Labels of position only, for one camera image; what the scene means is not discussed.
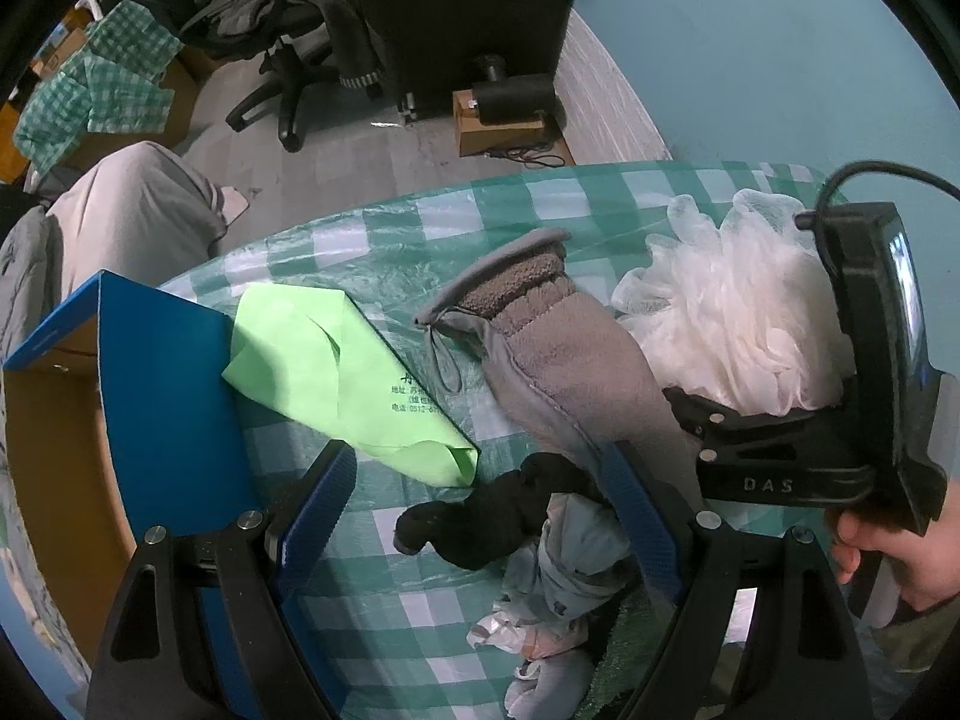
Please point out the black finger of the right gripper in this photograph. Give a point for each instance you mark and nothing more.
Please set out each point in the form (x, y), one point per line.
(760, 437)

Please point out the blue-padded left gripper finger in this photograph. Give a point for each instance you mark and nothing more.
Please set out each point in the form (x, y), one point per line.
(300, 539)

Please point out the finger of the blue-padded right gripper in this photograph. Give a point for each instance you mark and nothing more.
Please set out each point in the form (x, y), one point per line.
(801, 659)

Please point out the white mesh bath pouf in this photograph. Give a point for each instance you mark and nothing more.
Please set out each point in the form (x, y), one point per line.
(740, 312)

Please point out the green glitter cloth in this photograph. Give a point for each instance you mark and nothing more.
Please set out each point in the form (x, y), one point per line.
(632, 634)

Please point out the grey fleece slipper sock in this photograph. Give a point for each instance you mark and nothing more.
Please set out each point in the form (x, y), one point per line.
(557, 362)

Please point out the twisted white plastic bag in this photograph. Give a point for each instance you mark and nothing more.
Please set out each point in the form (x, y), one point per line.
(581, 560)

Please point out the black glove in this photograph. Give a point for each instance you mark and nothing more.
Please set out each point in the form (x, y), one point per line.
(496, 518)

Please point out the light green cloth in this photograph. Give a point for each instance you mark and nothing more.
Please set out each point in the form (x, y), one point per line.
(309, 355)

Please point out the small white sock ball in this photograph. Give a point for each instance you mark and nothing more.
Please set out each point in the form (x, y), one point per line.
(550, 688)

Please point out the person's right hand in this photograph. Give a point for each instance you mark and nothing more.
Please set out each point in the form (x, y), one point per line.
(925, 567)

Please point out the green checkered tablecloth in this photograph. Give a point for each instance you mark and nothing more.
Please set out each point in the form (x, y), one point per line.
(395, 627)

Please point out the blue-rimmed cardboard box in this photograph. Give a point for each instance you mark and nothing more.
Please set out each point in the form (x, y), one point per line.
(118, 420)

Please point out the small cardboard box on floor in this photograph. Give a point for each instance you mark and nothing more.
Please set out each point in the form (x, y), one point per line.
(473, 138)

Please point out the black dumbbell roller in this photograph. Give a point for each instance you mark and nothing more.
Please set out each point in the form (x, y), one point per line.
(503, 99)

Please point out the grey quilted duvet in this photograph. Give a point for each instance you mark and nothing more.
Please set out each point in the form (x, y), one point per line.
(30, 276)

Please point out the beige mattress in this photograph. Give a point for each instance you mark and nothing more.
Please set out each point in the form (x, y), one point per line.
(142, 213)

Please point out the large black hanging coat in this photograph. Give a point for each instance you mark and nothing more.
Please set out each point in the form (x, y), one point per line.
(433, 48)

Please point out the green checkered cloth on boxes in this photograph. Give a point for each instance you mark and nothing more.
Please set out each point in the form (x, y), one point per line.
(109, 86)

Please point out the black office chair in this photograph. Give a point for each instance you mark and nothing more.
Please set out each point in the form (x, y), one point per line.
(301, 43)

